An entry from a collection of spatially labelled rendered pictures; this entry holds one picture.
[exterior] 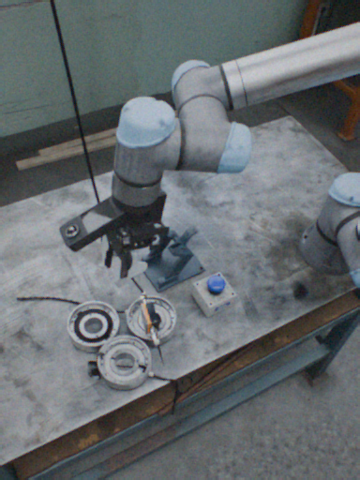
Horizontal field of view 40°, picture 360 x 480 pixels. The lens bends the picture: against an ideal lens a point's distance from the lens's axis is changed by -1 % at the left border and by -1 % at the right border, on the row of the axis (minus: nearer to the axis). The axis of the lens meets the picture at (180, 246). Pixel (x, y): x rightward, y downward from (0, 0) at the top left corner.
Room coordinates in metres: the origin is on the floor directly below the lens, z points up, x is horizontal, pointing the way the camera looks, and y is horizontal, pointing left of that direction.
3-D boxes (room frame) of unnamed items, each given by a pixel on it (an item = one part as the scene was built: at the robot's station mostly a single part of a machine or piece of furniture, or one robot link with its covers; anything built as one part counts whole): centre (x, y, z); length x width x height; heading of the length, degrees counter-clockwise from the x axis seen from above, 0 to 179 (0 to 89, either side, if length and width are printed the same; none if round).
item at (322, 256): (0.78, -0.37, 0.85); 0.15 x 0.15 x 0.10
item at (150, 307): (0.49, 0.03, 0.85); 0.17 x 0.02 x 0.04; 22
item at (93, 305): (0.49, 0.16, 0.82); 0.10 x 0.10 x 0.04
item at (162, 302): (0.52, 0.04, 0.82); 0.10 x 0.10 x 0.04
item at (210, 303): (0.60, -0.09, 0.82); 0.08 x 0.07 x 0.05; 125
